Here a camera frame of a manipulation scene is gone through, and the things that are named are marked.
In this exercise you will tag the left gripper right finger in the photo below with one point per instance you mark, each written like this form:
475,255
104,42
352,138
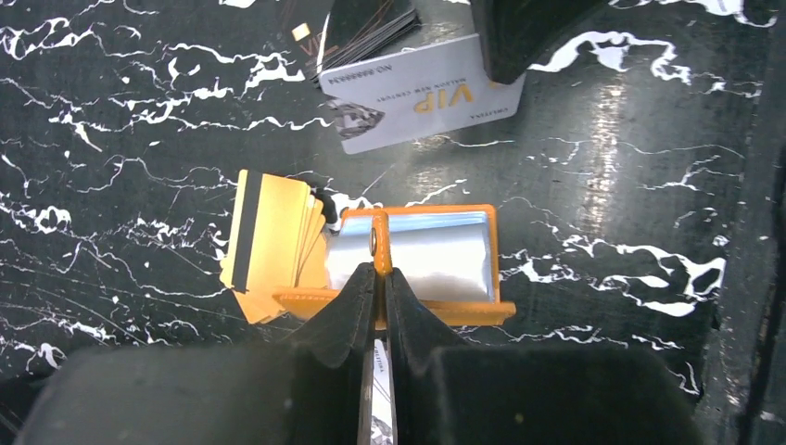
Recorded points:
450,391

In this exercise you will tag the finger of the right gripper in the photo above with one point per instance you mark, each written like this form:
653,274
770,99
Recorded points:
513,33

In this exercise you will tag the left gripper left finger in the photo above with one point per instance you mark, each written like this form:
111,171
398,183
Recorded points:
311,387

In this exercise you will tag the white VIP card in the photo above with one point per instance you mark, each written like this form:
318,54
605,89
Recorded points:
408,95

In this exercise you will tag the orange card holder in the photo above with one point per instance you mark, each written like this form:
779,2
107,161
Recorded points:
447,253

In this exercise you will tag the stack of black cards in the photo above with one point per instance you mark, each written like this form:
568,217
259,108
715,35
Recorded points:
331,34

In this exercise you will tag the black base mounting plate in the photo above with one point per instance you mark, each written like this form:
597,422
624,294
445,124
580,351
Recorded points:
744,376

